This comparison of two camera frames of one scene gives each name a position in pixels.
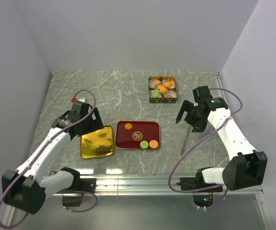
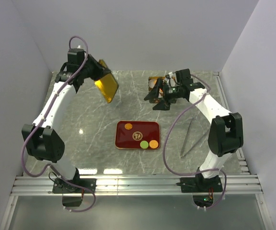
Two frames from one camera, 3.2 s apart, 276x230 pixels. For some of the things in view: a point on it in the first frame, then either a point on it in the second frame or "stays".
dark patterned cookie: x=137 y=135 stays
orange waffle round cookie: x=153 y=144 stays
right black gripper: x=199 y=126 -> x=154 y=94
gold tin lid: x=98 y=143 -> x=108 y=85
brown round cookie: x=128 y=126 stays
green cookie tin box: x=162 y=89 stays
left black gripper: x=95 y=123 -> x=101 y=71
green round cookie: x=144 y=144 stays
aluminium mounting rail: x=151 y=185 stays
